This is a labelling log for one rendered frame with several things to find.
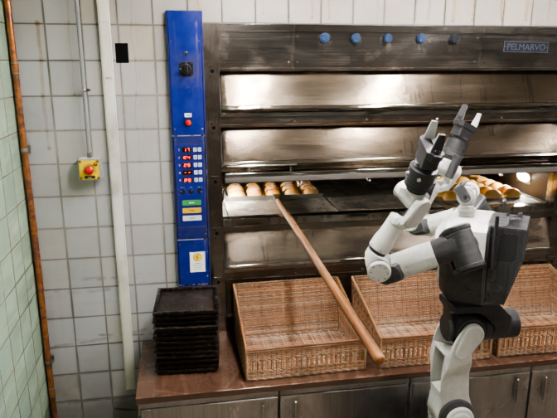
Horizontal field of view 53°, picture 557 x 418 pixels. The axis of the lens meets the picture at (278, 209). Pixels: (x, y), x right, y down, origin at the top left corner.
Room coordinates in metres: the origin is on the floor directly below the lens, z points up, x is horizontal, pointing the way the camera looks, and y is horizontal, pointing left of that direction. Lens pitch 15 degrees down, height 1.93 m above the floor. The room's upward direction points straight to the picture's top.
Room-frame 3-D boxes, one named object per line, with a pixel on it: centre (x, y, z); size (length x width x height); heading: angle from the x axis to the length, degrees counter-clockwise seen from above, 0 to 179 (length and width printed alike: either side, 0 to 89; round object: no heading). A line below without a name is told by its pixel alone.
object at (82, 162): (2.54, 0.86, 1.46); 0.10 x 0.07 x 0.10; 100
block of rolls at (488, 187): (3.37, -1.11, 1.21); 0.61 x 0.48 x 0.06; 10
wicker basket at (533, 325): (2.67, -1.27, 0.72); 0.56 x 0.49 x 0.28; 99
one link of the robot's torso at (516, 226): (1.94, -0.73, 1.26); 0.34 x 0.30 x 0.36; 154
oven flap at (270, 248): (2.84, -0.61, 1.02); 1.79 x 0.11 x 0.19; 100
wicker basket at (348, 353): (2.47, -0.08, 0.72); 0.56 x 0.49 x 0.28; 101
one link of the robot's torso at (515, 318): (1.96, -0.76, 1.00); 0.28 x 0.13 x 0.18; 99
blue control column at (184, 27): (3.57, 0.58, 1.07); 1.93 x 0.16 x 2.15; 10
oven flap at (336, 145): (2.84, -0.61, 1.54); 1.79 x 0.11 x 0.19; 100
